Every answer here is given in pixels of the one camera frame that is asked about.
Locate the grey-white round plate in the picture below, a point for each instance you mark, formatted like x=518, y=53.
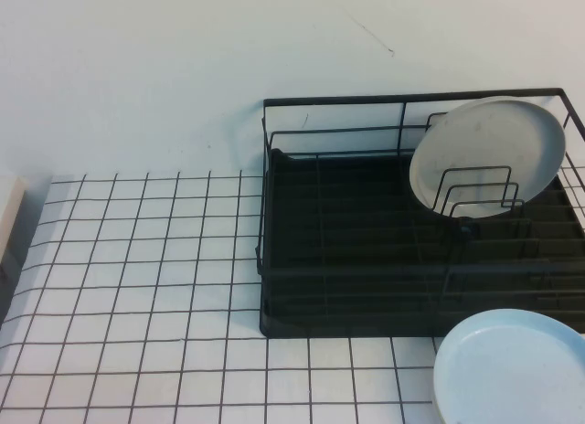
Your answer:
x=493, y=140

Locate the light blue round plate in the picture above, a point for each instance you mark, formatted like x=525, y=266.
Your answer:
x=507, y=374

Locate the black plastic drip tray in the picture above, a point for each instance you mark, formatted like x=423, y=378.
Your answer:
x=365, y=191

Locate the white black-grid tablecloth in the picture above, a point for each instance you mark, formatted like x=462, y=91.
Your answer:
x=137, y=259

